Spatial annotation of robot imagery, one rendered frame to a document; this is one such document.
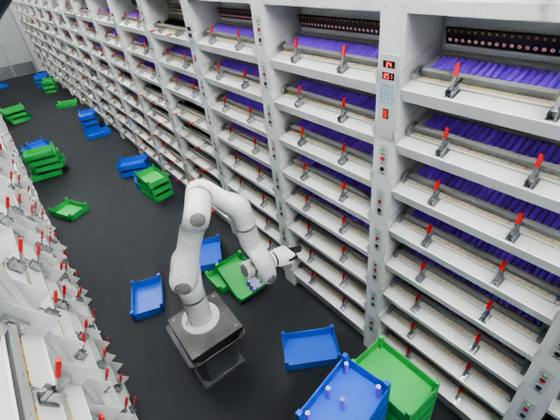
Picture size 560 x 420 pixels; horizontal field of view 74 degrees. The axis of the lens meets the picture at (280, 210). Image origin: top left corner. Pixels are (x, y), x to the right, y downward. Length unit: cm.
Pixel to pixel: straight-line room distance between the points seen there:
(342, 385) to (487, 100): 110
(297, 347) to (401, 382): 68
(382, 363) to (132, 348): 147
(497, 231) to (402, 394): 81
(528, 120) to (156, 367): 209
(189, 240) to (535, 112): 120
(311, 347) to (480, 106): 157
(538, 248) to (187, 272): 124
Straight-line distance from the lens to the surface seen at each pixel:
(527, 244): 131
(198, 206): 138
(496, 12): 112
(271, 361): 223
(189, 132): 311
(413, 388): 180
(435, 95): 124
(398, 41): 127
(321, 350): 224
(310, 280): 236
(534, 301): 143
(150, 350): 247
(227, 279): 256
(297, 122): 195
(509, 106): 117
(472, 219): 136
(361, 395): 157
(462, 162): 127
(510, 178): 123
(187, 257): 159
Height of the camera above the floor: 187
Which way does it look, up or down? 36 degrees down
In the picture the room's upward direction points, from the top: 7 degrees counter-clockwise
